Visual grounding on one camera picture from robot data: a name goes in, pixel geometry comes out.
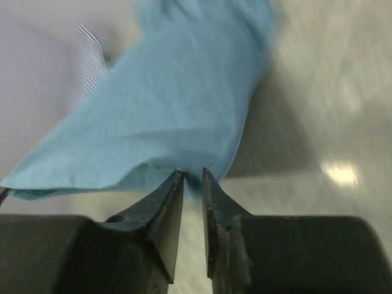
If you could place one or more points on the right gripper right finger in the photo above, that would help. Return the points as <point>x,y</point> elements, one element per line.
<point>246,253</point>

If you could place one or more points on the teal blue tank top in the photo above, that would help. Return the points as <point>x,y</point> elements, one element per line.
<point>175,101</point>

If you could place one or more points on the blue white striped folded top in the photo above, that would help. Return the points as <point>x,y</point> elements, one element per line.
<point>89,64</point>

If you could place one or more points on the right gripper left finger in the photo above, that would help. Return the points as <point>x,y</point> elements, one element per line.
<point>133,251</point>

